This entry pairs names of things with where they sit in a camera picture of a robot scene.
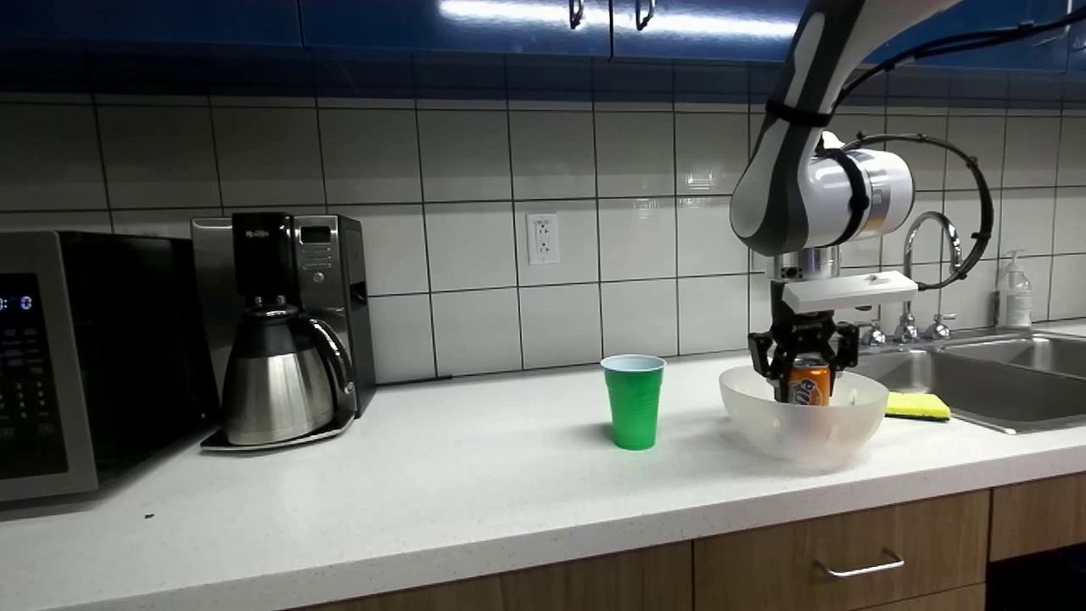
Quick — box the yellow sponge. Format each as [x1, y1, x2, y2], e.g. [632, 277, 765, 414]
[884, 386, 959, 425]

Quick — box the clear soap bottle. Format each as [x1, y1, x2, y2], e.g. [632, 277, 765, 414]
[994, 247, 1034, 335]

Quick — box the green plastic cup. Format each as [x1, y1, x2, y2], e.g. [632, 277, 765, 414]
[599, 350, 670, 454]

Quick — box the small wooden drawer front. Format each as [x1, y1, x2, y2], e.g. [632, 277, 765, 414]
[989, 470, 1086, 568]

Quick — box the translucent white plastic bowl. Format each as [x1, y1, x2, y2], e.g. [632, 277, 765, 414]
[716, 364, 892, 476]

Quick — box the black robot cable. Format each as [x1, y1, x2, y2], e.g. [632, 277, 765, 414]
[827, 7, 1086, 293]

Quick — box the stainless steel sink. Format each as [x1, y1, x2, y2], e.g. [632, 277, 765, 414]
[850, 330, 1086, 441]

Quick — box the wooden cabinet front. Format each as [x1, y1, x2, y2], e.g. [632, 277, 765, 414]
[298, 540, 697, 611]

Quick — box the stainless steel carafe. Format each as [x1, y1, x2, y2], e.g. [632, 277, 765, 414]
[219, 302, 360, 450]

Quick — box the orange soda can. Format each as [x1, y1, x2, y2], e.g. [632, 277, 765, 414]
[788, 350, 840, 408]

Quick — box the blue upper cabinet door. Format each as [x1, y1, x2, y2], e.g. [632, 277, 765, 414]
[607, 0, 1086, 70]
[0, 0, 616, 61]

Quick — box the black silver microwave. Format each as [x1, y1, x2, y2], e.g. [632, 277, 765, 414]
[0, 226, 221, 510]

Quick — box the white wall outlet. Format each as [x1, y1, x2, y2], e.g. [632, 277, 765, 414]
[523, 209, 566, 273]

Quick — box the chrome sink faucet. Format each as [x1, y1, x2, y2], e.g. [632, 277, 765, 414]
[857, 206, 968, 350]

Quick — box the black silver coffee maker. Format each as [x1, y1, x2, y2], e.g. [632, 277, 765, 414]
[187, 206, 380, 459]

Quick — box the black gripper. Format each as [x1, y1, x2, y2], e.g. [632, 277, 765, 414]
[748, 302, 865, 408]

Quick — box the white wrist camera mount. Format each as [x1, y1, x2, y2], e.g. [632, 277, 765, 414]
[782, 264, 923, 316]

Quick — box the silver drawer handle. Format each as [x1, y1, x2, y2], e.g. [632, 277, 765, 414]
[811, 545, 911, 584]

